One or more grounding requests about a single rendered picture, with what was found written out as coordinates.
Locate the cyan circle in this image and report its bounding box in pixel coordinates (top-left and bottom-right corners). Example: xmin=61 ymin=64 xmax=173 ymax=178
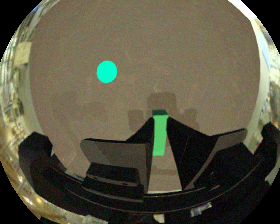
xmin=96 ymin=60 xmax=117 ymax=83

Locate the green rectangular post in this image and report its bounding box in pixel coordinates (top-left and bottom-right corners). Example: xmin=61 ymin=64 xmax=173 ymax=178
xmin=152 ymin=111 xmax=169 ymax=156

